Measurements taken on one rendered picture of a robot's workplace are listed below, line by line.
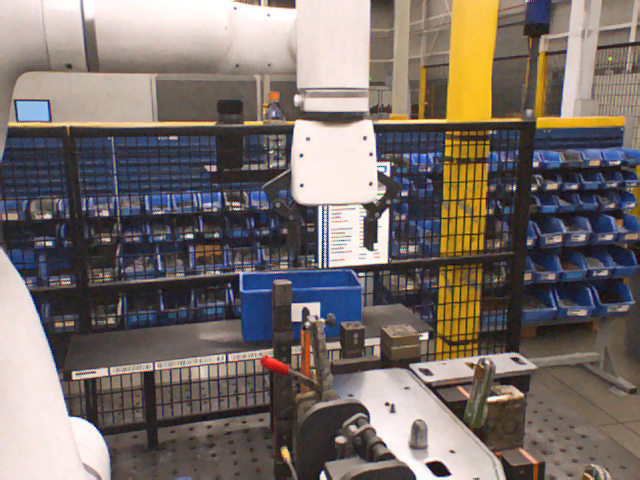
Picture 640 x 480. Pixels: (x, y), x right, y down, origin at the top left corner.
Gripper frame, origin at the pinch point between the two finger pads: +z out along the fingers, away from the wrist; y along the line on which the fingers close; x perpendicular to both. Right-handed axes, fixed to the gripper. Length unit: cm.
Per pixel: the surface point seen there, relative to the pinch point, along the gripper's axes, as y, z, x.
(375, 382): 20, 44, 52
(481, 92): 62, -19, 101
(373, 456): 5.0, 28.1, -2.3
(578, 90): 280, -24, 417
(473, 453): 30, 44, 22
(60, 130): -49, -10, 86
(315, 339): 3.4, 26.3, 35.2
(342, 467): 0.8, 28.9, -2.9
